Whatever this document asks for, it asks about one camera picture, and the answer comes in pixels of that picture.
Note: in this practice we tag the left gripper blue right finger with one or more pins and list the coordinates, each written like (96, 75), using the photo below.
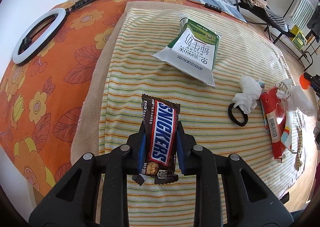
(181, 146)

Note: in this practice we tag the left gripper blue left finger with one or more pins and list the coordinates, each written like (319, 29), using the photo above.
(141, 147)

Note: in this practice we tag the orange plastic bottle cap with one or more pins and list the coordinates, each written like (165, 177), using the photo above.
(304, 83)

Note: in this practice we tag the white plastic bag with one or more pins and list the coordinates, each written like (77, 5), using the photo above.
(292, 97)

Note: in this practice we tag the snickers candy bar wrapper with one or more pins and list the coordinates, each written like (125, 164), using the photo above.
(160, 119)

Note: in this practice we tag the red paper carton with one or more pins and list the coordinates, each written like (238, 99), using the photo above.
(278, 122)

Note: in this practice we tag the white tissue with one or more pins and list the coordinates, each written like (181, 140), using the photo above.
(251, 90)

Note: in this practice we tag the green white milk carton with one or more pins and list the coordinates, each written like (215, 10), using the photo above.
(193, 51)

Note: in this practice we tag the black metal clothes rack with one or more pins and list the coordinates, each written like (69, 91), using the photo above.
(310, 50)

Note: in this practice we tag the yellow green storage box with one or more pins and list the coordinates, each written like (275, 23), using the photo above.
(298, 40)

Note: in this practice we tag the striped cloth on chair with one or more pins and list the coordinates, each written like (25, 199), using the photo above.
(279, 21)

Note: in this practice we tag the striped yellow towel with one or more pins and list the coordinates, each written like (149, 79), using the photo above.
(135, 71)

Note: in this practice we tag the green striped hanging towel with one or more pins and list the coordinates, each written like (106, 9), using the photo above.
(302, 12)

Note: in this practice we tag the orange floral bed sheet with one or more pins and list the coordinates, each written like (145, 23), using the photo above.
(41, 101)

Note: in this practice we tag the black folding lounge chair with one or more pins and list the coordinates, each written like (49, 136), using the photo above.
(260, 9)

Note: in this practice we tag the white ring light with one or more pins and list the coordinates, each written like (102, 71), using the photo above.
(38, 35)

